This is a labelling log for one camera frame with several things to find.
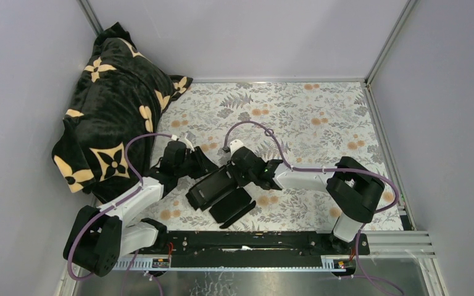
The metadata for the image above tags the purple cable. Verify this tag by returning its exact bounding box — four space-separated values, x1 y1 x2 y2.
223 121 405 296
65 133 193 281

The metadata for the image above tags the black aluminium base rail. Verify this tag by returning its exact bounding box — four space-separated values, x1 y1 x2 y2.
72 229 436 271

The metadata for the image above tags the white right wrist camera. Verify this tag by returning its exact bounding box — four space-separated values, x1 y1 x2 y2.
228 139 245 156

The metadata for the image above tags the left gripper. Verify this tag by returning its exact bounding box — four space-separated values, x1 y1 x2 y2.
176 146 220 180

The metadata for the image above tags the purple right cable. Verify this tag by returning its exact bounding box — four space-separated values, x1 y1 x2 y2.
223 121 405 296

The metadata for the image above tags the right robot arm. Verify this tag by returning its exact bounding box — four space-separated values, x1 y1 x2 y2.
225 146 385 254

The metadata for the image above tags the black paper box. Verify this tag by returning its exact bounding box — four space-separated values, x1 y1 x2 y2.
186 164 256 229

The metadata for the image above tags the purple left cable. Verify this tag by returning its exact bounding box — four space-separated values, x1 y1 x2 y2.
65 133 193 281

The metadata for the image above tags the black floral blanket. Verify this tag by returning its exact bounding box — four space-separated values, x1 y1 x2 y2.
52 23 193 199

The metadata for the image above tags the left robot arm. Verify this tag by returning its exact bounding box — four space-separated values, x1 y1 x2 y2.
63 141 218 277

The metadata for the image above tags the floral tablecloth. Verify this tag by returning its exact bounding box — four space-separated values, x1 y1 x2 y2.
132 82 392 231

